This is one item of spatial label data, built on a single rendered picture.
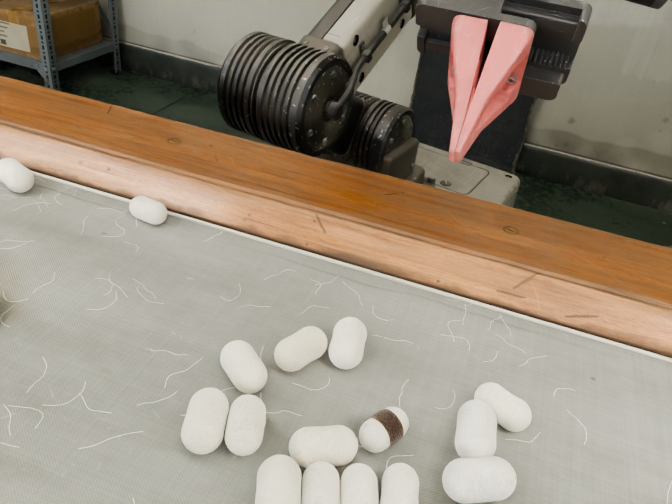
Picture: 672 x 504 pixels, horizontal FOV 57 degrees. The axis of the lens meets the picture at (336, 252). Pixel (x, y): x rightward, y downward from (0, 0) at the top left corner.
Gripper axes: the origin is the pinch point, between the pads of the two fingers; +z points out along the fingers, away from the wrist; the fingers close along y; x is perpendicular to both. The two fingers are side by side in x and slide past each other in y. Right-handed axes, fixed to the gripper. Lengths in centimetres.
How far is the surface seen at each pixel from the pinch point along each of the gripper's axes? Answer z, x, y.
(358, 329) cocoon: 11.9, 3.6, -2.5
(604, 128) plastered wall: -111, 172, 31
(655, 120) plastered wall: -115, 166, 46
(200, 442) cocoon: 20.8, -3.1, -7.1
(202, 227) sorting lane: 7.0, 10.4, -18.0
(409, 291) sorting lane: 7.0, 10.2, -0.9
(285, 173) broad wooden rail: -0.4, 13.2, -14.4
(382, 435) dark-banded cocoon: 17.4, -0.4, 1.1
